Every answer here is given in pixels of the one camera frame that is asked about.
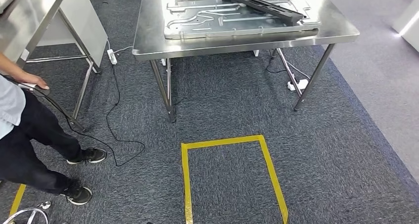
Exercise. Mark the white desk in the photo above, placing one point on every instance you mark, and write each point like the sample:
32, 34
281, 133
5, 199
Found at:
88, 22

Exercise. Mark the stamped sheet metal panel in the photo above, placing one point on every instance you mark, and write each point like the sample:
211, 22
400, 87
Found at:
196, 29

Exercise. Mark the white power strip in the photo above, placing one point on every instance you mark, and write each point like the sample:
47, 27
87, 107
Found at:
112, 56
298, 85

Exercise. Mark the yellow floor tape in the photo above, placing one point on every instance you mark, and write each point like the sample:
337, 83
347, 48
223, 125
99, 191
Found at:
185, 183

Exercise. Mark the long black plastic part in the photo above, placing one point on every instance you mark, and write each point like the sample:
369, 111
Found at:
262, 6

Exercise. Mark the white cabinet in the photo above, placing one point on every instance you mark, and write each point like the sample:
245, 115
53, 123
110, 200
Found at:
409, 22

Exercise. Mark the black handheld switch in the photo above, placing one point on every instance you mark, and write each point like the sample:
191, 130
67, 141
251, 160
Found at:
41, 91

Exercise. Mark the person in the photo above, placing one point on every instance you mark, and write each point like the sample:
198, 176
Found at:
19, 144

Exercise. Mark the person's left hand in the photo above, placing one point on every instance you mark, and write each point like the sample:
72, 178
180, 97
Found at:
32, 80

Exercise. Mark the chrome chair base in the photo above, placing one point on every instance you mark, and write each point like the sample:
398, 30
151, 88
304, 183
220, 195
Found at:
26, 212

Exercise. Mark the stainless steel workbench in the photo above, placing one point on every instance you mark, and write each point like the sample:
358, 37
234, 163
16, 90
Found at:
150, 35

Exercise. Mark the stainless steel table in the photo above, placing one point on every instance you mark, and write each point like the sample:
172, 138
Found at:
26, 22

